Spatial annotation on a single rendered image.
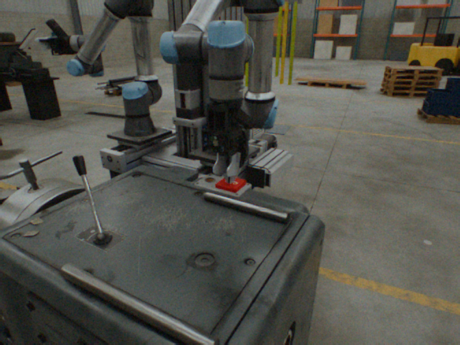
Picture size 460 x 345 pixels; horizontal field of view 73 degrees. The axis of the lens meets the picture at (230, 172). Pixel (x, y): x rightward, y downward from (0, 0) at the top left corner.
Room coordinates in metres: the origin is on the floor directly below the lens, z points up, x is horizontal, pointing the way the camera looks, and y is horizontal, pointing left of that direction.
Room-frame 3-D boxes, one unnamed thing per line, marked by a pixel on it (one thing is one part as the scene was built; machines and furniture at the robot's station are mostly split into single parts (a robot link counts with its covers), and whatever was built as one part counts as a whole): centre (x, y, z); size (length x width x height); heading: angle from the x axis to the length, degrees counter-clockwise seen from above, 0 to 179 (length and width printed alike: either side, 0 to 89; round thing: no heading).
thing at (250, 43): (0.79, 0.00, 1.58); 0.11 x 0.11 x 0.08; 77
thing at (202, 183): (0.71, 0.02, 1.23); 0.13 x 0.08 x 0.05; 60
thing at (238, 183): (0.70, 0.00, 1.26); 0.06 x 0.06 x 0.02; 60
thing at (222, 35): (0.69, 0.01, 1.58); 0.09 x 0.08 x 0.11; 167
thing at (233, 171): (0.67, 0.00, 1.31); 0.06 x 0.03 x 0.09; 150
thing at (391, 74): (8.80, -4.96, 0.36); 1.26 x 0.86 x 0.73; 78
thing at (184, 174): (0.78, 0.14, 1.24); 0.09 x 0.08 x 0.03; 60
